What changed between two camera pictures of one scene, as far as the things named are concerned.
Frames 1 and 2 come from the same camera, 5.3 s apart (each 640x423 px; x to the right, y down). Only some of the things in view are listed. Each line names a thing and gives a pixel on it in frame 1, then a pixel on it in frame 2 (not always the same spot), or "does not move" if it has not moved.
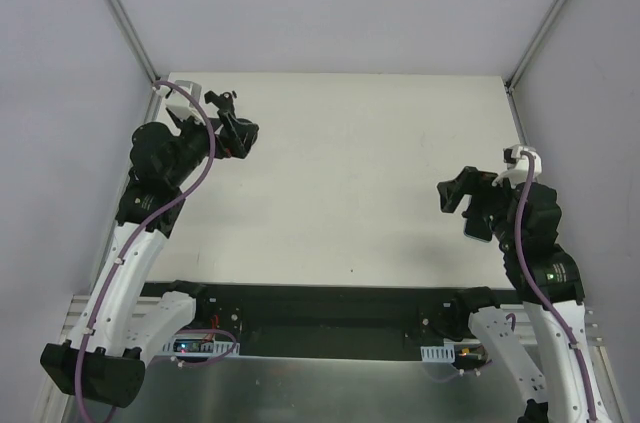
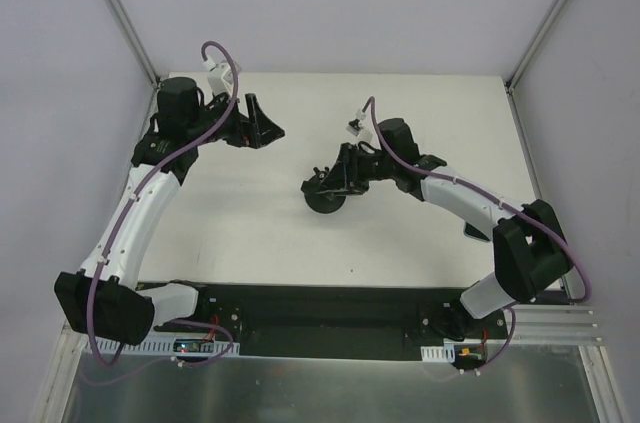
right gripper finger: [472, 180] -> [343, 174]
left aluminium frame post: [121, 11] does not move
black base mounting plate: [359, 320] does not move
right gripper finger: [451, 192] -> [337, 187]
